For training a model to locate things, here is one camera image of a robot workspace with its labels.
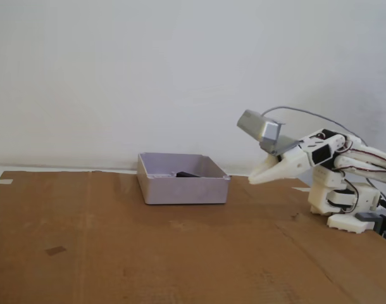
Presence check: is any grey camera cable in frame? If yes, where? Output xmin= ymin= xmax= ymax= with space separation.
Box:
xmin=261 ymin=105 xmax=386 ymax=244

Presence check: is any grey black table clamp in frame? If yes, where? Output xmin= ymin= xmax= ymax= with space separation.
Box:
xmin=356 ymin=212 xmax=386 ymax=244

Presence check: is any brown cardboard sheet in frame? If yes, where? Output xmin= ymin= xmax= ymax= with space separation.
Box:
xmin=0 ymin=170 xmax=386 ymax=304

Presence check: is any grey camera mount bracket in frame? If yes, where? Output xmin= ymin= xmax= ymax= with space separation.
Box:
xmin=258 ymin=121 xmax=301 ymax=157

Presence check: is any grey webcam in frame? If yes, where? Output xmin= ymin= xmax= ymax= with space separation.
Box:
xmin=236 ymin=108 xmax=281 ymax=144

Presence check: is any white plastic box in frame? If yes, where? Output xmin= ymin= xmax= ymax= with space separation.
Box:
xmin=137 ymin=152 xmax=231 ymax=206

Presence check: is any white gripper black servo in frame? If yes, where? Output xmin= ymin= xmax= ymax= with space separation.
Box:
xmin=247 ymin=129 xmax=337 ymax=186

